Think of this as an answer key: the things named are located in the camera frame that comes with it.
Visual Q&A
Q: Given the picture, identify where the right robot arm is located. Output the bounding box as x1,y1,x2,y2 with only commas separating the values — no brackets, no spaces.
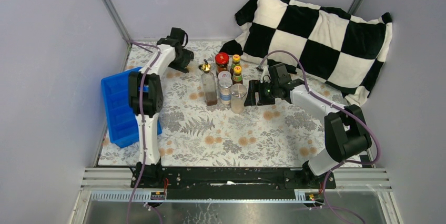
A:
244,63,372,188

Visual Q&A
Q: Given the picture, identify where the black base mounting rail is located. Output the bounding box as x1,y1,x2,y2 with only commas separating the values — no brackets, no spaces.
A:
130,162,336,200

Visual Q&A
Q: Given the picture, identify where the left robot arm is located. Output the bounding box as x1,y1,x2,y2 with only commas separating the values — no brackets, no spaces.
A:
128,27,194,188

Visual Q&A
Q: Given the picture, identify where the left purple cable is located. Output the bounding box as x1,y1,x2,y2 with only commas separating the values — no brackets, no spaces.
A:
125,40,163,224

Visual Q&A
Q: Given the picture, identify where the tall glass spice canister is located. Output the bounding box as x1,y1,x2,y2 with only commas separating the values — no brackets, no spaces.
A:
230,84,248,114

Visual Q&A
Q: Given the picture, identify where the front sauce bottle yellow cap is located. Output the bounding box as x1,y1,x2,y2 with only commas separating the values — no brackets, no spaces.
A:
232,65,243,85

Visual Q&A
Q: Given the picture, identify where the back sauce bottle yellow cap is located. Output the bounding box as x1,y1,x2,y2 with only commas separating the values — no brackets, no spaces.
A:
230,54,240,75

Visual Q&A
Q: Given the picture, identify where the sauce bottle yellow cap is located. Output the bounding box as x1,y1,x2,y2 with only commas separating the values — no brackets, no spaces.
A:
232,65,243,85
230,54,240,75

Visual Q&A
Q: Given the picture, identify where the metal lid shaker jar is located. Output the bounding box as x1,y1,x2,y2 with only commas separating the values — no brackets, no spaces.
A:
218,77,232,105

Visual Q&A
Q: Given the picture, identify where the blue divided plastic bin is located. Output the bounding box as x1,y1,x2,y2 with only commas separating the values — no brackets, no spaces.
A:
101,67,164,148

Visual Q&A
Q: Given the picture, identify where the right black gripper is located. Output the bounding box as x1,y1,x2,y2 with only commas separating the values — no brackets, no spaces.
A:
244,80,279,107

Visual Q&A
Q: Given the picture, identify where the red lid chili jar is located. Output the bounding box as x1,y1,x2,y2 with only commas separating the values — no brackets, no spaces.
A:
215,52,229,75

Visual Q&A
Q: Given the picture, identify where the black white checkered pillow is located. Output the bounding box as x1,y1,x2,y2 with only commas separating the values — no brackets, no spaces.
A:
221,0,393,106

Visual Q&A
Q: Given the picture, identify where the floral fern tablecloth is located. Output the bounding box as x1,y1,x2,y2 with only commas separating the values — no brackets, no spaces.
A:
158,41,324,167

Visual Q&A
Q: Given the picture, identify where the glass oil bottle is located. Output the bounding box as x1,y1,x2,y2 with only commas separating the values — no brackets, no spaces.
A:
199,59,218,106

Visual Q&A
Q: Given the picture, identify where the white lid sauce jar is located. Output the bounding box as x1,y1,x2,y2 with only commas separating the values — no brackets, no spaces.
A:
218,70,232,80

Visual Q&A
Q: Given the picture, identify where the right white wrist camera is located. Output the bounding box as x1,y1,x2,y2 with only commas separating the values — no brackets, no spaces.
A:
256,66,271,83

